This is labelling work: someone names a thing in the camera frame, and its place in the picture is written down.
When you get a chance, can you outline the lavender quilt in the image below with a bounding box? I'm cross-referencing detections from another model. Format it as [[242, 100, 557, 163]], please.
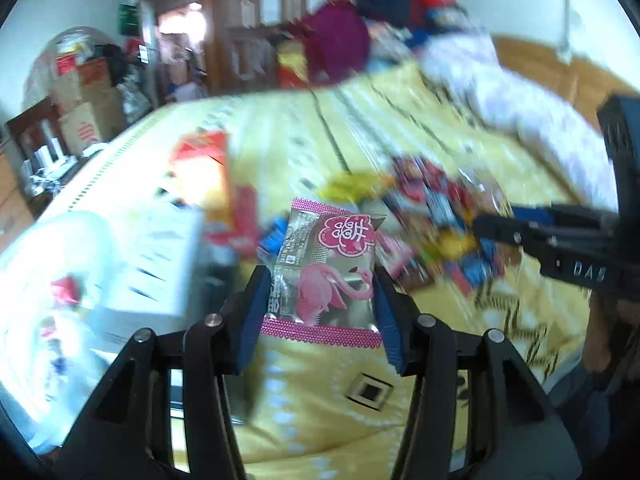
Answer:
[[415, 15, 621, 211]]

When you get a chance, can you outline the clear plastic bag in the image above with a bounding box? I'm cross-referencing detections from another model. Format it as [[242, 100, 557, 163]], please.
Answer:
[[0, 210, 201, 456]]

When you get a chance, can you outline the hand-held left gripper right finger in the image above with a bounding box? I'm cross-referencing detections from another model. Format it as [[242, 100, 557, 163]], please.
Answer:
[[372, 265, 587, 480]]

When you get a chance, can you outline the flat red box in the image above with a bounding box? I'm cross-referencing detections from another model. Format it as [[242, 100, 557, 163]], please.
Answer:
[[205, 185, 261, 252]]

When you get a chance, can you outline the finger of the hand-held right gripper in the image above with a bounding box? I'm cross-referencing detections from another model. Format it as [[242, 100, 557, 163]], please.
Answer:
[[472, 214, 557, 262], [511, 204, 617, 232]]

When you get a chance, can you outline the cardboard box with red text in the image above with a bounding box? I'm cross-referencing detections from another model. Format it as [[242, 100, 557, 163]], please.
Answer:
[[50, 57, 109, 108]]

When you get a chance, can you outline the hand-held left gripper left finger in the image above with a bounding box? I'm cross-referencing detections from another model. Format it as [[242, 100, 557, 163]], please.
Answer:
[[60, 264, 274, 480]]

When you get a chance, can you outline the green hanging bag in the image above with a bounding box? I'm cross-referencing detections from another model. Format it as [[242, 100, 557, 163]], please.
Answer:
[[117, 4, 139, 36]]

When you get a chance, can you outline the cardboard box with red logo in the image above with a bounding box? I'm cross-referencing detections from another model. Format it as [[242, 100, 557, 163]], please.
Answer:
[[57, 102, 126, 157]]

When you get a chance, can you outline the yellow patterned bedsheet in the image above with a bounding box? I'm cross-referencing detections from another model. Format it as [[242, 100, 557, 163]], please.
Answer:
[[35, 60, 611, 480]]

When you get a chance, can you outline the pile of snack packets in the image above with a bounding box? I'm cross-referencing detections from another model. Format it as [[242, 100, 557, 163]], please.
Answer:
[[257, 157, 521, 292]]

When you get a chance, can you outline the white printed box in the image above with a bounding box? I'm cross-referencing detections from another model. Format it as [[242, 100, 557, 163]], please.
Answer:
[[92, 205, 206, 356]]

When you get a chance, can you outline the dark wooden chair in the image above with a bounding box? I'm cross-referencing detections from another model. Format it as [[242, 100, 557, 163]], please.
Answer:
[[5, 97, 71, 186]]

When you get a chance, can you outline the round folding table top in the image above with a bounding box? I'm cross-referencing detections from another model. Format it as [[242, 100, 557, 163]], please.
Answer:
[[22, 25, 111, 107]]

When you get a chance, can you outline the maroon garment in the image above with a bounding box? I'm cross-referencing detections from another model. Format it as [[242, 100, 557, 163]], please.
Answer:
[[305, 0, 371, 82]]

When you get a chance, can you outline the orange upright carton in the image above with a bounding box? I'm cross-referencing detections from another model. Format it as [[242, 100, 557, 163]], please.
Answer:
[[167, 130, 233, 231]]

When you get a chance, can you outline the wooden headboard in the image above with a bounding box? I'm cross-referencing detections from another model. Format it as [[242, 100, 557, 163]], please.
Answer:
[[492, 35, 640, 161]]

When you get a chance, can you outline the person's right forearm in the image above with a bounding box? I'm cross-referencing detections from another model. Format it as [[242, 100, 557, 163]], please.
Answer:
[[545, 300, 640, 463]]

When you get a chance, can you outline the pink flamingo snack packet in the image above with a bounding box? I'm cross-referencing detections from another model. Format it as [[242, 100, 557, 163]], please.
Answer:
[[260, 197, 388, 350]]

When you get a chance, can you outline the blue garment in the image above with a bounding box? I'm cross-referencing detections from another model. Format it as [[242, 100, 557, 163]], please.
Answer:
[[357, 0, 416, 27]]

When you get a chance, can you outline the white printed sack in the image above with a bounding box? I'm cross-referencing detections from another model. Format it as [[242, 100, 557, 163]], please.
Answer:
[[117, 72, 152, 122]]

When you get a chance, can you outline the red gold gift box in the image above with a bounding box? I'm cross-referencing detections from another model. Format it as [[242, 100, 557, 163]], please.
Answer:
[[277, 42, 311, 88]]

